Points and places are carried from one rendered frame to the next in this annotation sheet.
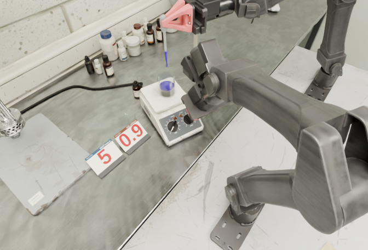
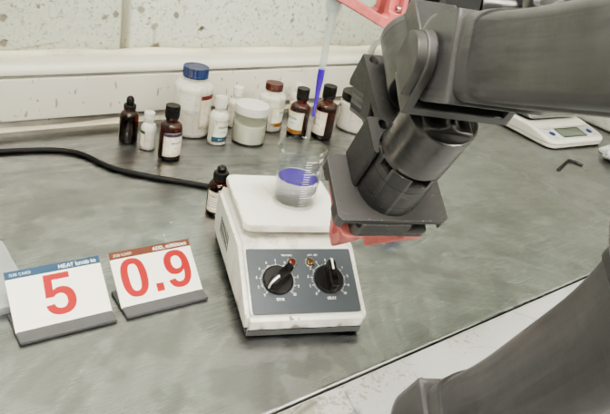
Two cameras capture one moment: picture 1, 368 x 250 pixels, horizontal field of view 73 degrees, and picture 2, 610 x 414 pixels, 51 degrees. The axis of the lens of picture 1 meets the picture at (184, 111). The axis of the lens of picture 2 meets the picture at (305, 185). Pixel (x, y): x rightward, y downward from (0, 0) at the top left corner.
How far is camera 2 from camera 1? 0.24 m
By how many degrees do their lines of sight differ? 24
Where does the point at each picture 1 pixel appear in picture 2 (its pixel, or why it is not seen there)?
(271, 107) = (577, 25)
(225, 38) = (484, 176)
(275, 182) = (555, 314)
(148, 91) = (246, 185)
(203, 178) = not seen: outside the picture
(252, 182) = (473, 375)
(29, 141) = not seen: outside the picture
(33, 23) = not seen: outside the picture
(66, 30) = (113, 36)
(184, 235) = not seen: outside the picture
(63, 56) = (80, 83)
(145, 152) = (177, 328)
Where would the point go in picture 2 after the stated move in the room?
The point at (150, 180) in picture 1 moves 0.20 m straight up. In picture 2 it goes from (157, 397) to (178, 193)
